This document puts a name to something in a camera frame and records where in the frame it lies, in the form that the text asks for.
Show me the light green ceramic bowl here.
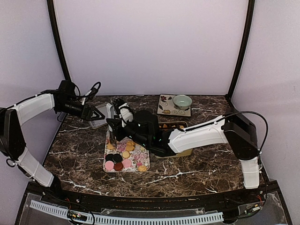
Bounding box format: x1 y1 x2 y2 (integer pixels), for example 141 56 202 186
172 95 192 110

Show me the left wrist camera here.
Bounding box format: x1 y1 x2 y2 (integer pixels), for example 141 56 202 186
80 88 98 105

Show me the black sandwich cookie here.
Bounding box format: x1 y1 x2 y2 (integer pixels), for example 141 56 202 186
112 154 123 163
105 154 113 161

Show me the white slotted cable duct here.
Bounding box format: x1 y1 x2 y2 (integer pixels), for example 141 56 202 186
30 200 224 225

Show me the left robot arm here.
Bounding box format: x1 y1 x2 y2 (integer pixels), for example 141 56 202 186
0 80 105 204

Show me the pink sandwich cookie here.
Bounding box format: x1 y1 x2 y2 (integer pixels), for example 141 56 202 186
122 159 132 168
104 161 114 171

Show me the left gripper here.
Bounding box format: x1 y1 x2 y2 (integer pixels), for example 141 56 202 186
56 99 105 121

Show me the silver tin lid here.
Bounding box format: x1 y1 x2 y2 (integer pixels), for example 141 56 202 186
89 104 108 129

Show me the brown chocolate cookie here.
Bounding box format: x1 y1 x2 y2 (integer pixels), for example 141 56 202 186
113 162 124 171

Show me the floral cookie tray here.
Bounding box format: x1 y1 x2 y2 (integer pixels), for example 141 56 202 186
103 131 150 173

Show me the swirl butter cookie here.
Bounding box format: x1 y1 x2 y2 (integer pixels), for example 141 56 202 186
138 165 147 172

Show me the gold cookie tin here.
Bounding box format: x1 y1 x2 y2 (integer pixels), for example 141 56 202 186
155 121 193 159

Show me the square floral plate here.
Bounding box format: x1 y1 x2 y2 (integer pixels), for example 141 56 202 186
157 94 191 117

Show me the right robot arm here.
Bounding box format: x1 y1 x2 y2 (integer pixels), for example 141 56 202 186
106 106 260 203

